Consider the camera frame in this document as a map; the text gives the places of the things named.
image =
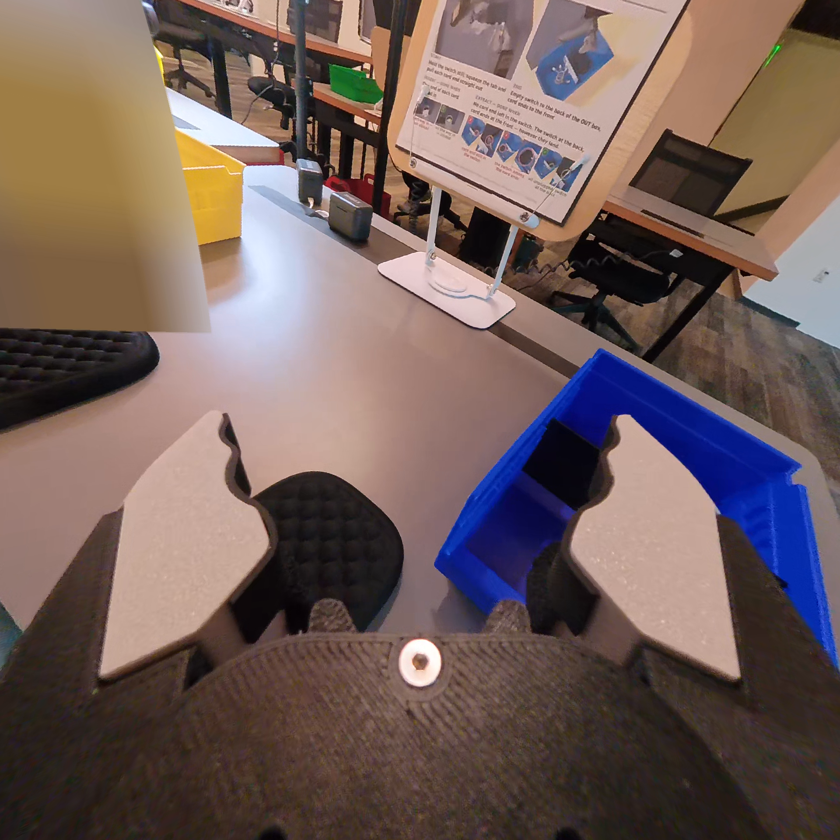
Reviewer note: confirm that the black pole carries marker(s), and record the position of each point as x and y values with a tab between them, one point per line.
387	98

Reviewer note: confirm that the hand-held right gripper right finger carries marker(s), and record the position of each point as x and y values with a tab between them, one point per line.
656	564

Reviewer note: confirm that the grey charger box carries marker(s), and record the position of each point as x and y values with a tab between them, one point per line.
310	180
350	216

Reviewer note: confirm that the green storage bin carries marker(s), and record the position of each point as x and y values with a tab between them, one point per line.
354	85

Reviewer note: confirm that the black dimpled wrist pad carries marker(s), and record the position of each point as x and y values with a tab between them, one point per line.
334	538
65	374

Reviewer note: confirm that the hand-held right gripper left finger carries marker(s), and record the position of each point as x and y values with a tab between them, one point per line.
184	551

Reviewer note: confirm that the red basket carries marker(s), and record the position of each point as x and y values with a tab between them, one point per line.
348	186

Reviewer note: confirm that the wooden office desk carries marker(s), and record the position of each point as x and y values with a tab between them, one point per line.
689	229
295	33

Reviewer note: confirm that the black bin divider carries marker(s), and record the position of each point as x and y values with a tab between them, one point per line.
558	459

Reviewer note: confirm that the black light stand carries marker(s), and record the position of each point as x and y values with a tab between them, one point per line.
300	79

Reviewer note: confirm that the blue storage bin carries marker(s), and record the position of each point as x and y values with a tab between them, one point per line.
722	446

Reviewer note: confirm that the yellow storage bin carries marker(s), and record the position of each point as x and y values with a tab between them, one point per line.
210	197

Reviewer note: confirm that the instruction board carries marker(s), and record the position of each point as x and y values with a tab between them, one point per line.
525	98

